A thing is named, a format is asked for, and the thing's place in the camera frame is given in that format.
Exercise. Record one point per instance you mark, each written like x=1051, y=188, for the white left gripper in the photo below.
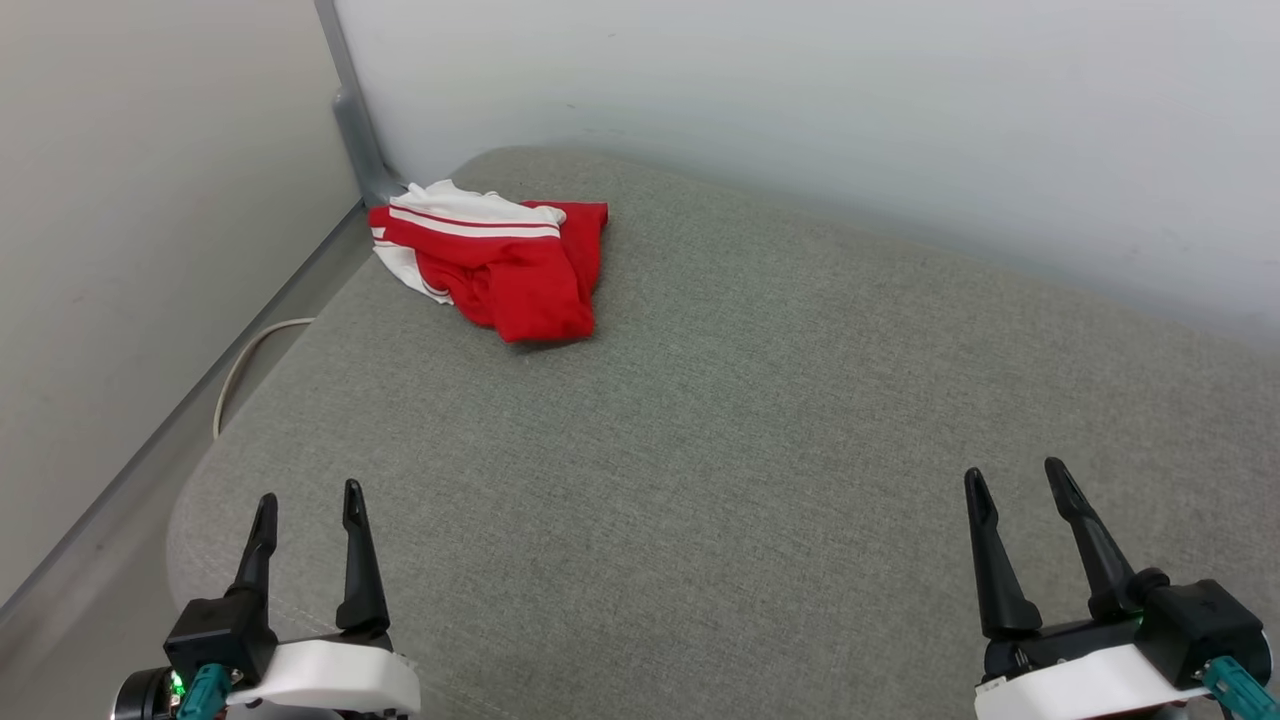
x=330, y=678

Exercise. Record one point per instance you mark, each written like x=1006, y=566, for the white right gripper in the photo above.
x=1080, y=680

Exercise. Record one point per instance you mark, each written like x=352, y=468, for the red and white garment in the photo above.
x=520, y=270

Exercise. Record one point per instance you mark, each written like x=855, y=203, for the grey fabric sofa cushion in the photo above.
x=720, y=400

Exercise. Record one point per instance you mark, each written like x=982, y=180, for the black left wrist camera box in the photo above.
x=220, y=630

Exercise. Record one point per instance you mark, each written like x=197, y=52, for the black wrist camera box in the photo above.
x=220, y=630
x=1205, y=625

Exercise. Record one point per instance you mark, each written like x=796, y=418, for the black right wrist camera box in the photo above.
x=1205, y=625

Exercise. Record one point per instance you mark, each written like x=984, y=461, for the grey metal post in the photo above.
x=352, y=120

